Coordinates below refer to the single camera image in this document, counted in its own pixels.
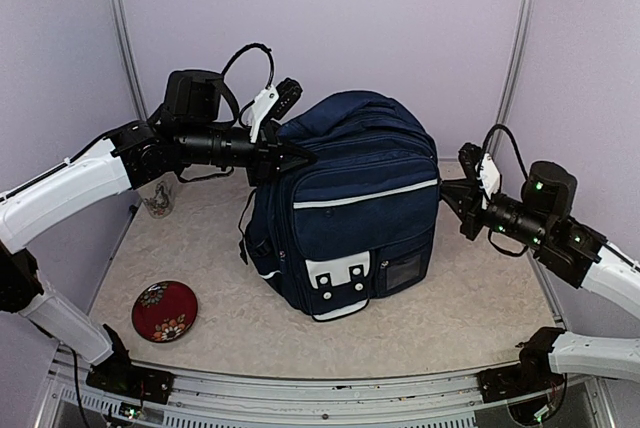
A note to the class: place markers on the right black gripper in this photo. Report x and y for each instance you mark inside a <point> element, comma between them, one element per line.
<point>463,190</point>

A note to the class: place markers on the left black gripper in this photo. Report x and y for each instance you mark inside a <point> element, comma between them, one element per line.
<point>269,151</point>

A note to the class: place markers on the navy blue student backpack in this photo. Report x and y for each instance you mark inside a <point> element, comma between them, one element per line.
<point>357,224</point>

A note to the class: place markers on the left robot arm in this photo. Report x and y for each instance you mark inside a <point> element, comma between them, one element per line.
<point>194,125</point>

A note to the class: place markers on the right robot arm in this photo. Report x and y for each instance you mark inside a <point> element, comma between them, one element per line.
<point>541,221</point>

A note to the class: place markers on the white patterned ceramic cup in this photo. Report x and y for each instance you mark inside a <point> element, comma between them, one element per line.
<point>158,197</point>

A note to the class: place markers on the red floral plate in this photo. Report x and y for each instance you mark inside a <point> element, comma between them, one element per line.
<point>164,312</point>

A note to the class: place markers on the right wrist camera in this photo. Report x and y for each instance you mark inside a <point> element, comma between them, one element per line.
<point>481,169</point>

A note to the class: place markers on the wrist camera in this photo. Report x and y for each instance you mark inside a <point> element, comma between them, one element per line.
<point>273,102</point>
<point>481,169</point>

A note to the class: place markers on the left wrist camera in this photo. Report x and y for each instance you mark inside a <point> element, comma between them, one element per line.
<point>273,102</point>

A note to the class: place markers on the front aluminium rail base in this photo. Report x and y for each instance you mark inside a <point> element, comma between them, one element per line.
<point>202,399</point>

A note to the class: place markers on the right aluminium frame post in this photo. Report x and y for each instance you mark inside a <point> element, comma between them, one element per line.
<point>515,61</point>

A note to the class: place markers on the aluminium frame post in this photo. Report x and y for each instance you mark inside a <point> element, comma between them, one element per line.
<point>124,44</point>
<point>515,61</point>

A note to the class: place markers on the left aluminium frame post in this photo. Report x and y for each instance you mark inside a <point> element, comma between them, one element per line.
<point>124,44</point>

